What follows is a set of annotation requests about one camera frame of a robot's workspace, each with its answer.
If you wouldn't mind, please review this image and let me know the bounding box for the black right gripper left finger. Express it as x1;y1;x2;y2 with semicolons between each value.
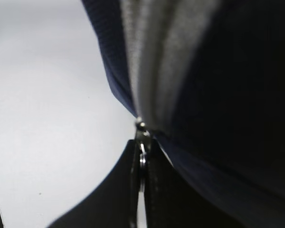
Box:
50;140;140;228

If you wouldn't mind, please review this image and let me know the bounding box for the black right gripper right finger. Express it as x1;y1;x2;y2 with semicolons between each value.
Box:
144;140;242;228

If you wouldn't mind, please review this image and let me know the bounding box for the navy blue lunch bag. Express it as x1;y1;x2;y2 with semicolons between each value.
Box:
80;0;285;228

